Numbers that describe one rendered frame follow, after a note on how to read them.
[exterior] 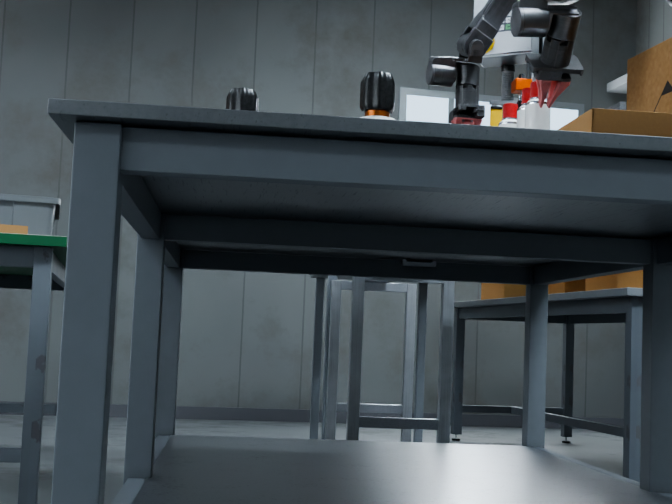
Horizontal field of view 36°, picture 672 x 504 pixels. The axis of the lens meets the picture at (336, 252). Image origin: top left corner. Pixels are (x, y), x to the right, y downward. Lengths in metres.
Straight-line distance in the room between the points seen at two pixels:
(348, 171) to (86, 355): 0.42
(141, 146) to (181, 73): 5.57
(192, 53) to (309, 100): 0.83
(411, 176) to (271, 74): 5.64
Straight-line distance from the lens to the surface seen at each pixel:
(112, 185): 1.38
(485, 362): 7.18
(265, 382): 6.82
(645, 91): 2.10
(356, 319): 3.64
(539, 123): 2.17
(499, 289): 5.83
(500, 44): 2.77
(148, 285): 2.36
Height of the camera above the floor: 0.54
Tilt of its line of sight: 5 degrees up
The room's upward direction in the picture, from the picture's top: 2 degrees clockwise
